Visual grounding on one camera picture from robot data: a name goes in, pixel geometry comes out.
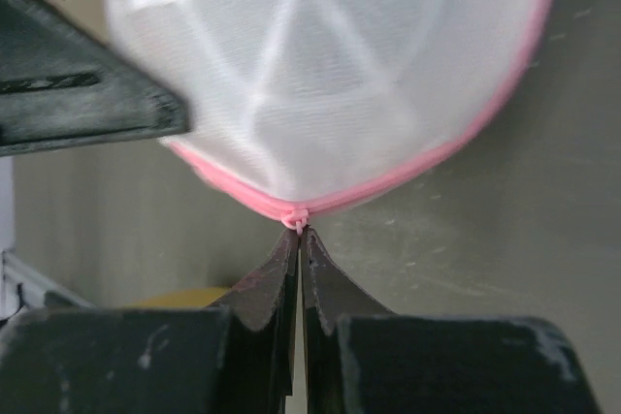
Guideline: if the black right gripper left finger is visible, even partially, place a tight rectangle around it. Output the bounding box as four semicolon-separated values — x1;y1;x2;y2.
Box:
1;231;299;413

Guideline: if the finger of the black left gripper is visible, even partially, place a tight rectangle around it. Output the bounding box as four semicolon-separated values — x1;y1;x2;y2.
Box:
1;0;190;157

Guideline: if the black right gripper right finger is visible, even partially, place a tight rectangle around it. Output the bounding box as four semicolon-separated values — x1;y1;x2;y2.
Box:
300;228;600;413

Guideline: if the white mesh laundry bag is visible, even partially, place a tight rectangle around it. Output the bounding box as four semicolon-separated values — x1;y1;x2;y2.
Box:
105;0;552;231

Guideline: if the yellow mug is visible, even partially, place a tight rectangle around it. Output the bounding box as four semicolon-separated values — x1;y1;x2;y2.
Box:
126;287;230;309

